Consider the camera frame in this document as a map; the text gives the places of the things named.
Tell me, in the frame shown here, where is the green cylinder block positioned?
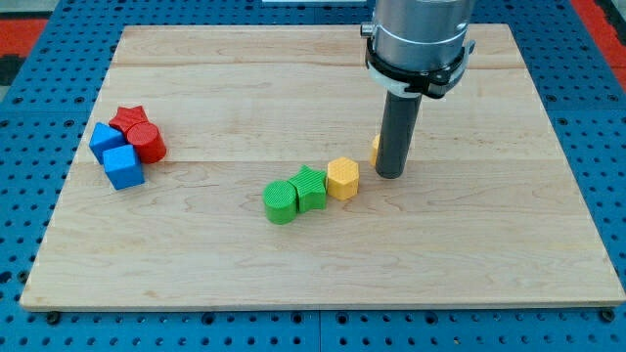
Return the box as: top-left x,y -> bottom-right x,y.
262,180 -> 297,225

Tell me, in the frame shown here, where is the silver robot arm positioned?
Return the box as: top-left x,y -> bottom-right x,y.
360,0 -> 475,179

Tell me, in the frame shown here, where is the blue pentagon block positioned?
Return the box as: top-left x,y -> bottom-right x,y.
89,122 -> 126,164

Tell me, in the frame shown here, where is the green star block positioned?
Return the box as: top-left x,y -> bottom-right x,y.
289,165 -> 327,213

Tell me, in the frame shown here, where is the wooden board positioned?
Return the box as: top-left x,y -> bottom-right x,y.
21,24 -> 625,312

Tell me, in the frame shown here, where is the yellow hexagon block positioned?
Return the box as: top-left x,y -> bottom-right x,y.
327,157 -> 360,200

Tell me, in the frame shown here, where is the blue cube block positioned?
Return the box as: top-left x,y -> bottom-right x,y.
103,145 -> 145,191

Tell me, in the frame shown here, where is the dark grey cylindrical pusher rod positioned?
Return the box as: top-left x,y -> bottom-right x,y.
375,92 -> 422,179

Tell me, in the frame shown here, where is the red star block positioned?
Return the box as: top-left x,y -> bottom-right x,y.
109,106 -> 149,135

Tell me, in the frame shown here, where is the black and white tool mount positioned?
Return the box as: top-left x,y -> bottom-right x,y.
365,39 -> 475,99

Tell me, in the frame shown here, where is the yellow heart block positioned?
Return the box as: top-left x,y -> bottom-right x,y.
369,134 -> 380,167

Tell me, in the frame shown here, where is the red cylinder block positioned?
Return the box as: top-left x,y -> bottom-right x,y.
126,122 -> 167,164

